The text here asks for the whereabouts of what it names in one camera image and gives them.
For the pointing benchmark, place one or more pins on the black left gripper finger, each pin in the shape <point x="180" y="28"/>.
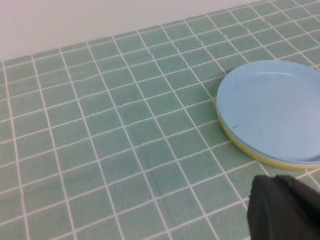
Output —
<point x="282" y="212"/>

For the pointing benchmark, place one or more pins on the light blue plastic plate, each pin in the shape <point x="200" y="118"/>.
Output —
<point x="275" y="112"/>

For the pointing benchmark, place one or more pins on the yellow plastic plate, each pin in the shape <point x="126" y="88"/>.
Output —
<point x="287" y="166"/>

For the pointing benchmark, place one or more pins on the green checked tablecloth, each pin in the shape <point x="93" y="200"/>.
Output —
<point x="125" y="125"/>

